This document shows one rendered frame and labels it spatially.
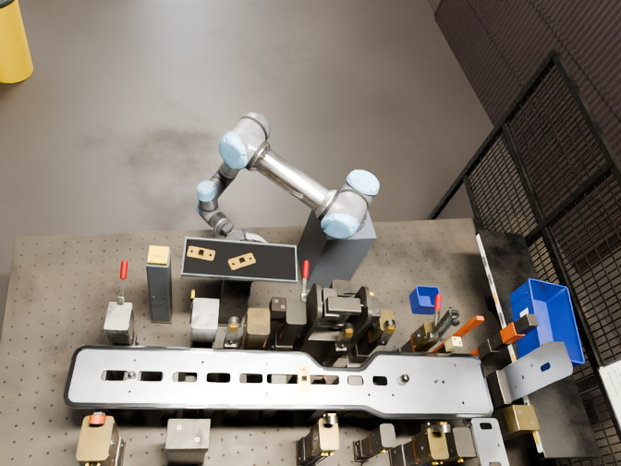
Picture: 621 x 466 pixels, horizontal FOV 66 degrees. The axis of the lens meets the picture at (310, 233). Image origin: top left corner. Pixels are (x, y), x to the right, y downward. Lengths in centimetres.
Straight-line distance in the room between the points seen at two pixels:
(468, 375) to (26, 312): 162
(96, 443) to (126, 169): 214
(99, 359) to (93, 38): 310
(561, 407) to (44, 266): 199
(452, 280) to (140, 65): 283
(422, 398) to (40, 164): 264
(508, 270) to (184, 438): 139
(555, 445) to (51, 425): 168
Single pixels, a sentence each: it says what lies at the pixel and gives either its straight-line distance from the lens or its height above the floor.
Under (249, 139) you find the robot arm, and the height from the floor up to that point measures 139.
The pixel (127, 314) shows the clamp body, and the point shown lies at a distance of 159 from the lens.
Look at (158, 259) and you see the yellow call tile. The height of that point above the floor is 116.
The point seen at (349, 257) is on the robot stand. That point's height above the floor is 96.
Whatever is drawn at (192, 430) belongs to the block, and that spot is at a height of 103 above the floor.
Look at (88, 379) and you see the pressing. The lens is 160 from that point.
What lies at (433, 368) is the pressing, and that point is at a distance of 179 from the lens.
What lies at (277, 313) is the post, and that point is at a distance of 159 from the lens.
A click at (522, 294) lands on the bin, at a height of 111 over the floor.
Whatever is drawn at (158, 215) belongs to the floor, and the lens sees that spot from 307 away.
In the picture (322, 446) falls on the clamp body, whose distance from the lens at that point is 153.
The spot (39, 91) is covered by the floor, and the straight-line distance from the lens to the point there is 387.
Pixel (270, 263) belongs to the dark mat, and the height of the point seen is 116.
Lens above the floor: 251
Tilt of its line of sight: 54 degrees down
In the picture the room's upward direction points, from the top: 22 degrees clockwise
